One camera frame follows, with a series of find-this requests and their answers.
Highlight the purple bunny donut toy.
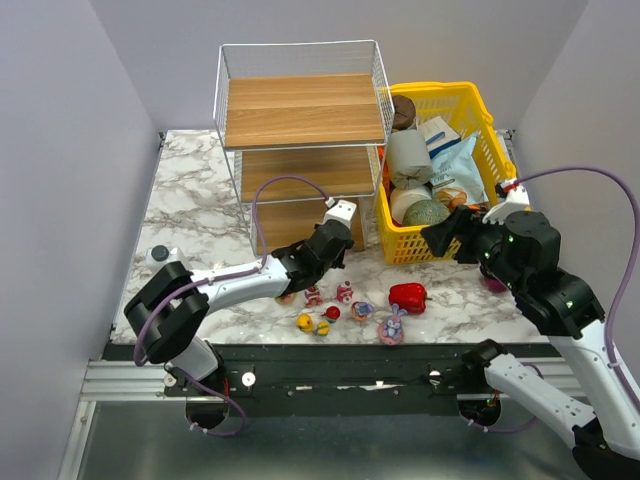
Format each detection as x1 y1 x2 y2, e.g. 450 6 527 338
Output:
350 301 375 322

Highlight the purple bunny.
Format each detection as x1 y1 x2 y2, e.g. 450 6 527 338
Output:
377 304 407 346

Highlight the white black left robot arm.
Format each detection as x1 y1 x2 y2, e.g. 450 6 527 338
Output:
124 219 354 380

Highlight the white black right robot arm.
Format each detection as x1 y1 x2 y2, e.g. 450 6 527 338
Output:
421 207 639 479

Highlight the green melon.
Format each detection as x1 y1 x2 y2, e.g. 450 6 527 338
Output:
402 199 450 227

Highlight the pink bear strawberry toy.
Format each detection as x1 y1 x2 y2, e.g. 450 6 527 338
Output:
304 286 323 308

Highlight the pink strawberry cake toy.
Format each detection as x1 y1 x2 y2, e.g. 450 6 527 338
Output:
274 293 297 305

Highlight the pink bear cake toy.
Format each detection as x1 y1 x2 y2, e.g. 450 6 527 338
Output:
335 281 354 304

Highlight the purple onion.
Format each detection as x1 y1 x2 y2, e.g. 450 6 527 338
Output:
483 276 506 293

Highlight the white cylinder container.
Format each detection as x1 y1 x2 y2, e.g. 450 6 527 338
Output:
389 185 432 225

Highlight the red strawberry toy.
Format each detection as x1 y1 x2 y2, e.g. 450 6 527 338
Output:
322 306 341 323

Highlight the yellow duck toy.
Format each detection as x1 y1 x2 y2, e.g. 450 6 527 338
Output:
296 314 314 333

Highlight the red bell pepper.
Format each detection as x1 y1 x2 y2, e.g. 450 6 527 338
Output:
388 282 429 315

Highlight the light blue snack bag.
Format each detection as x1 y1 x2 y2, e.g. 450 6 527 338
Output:
430 132 489 211

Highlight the grey paper roll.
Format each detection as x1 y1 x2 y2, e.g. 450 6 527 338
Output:
386 130 433 190

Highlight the white blue box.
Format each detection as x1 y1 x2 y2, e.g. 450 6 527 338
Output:
417 116 461 159

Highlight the brown chocolate donut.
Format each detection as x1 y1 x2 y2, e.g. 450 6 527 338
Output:
392 95 416 131

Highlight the white bottle grey cap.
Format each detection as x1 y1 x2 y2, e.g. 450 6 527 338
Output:
145 244 192 274

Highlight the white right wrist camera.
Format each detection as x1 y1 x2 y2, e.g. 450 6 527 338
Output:
482 179 530 225

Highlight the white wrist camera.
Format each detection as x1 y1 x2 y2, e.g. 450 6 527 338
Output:
322 197 357 228
482 179 530 225

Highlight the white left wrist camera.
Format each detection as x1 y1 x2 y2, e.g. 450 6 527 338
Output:
322 197 357 228

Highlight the white wire wooden shelf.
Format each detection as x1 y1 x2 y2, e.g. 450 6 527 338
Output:
213 39 394 253

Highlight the aluminium frame rail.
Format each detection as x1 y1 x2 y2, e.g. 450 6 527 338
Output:
57 358 189 480

